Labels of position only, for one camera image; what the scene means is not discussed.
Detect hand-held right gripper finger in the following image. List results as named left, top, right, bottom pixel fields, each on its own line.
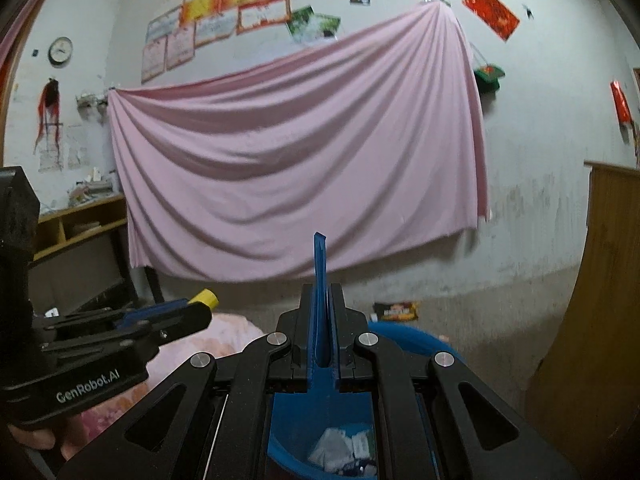
left=57, top=232, right=322, bottom=480
left=320, top=232, right=576, bottom=480

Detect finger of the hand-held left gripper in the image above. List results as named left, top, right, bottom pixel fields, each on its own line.
left=42, top=302, right=214, bottom=360
left=45, top=298, right=194, bottom=332

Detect yellow-tipped object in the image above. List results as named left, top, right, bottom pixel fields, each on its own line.
left=188, top=287, right=220, bottom=311

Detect blue plastic bucket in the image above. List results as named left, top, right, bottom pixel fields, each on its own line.
left=265, top=322, right=468, bottom=480

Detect pile of white wrappers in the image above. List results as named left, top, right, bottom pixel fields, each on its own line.
left=307, top=425, right=378, bottom=478

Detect person's left hand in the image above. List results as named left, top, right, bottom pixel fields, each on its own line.
left=7, top=412, right=96, bottom=463

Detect pink floral blanket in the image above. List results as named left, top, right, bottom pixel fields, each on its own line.
left=62, top=312, right=267, bottom=461

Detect dark snack packet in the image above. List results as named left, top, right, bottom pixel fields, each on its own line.
left=373, top=301, right=420, bottom=324

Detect wooden shelf desk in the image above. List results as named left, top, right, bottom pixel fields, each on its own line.
left=29, top=194, right=162, bottom=307

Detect clutter of desk items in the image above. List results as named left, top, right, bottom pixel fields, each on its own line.
left=66, top=170, right=124, bottom=207

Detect red tassel decoration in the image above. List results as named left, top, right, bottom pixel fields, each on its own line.
left=34, top=78, right=64, bottom=152

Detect wooden cabinet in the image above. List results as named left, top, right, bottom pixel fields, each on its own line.
left=525, top=160, right=640, bottom=480

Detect green photo poster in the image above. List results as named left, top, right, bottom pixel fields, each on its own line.
left=286, top=6, right=342, bottom=44

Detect green hanging bag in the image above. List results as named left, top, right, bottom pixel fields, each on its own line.
left=470, top=42, right=506, bottom=94

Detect pink curtain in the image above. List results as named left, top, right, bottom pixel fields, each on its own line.
left=0, top=0, right=71, bottom=68

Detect red paper sheet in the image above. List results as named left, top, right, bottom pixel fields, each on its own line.
left=461, top=0, right=521, bottom=44

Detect red envelope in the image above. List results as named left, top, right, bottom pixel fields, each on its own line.
left=609, top=80, right=634, bottom=127

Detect pink sheet on wall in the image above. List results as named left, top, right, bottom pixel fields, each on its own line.
left=107, top=0, right=494, bottom=284

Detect round wall clock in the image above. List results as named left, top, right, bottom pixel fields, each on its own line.
left=48, top=36, right=74, bottom=67

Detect cluster of wall certificates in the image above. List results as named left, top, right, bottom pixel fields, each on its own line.
left=141, top=0, right=329, bottom=86

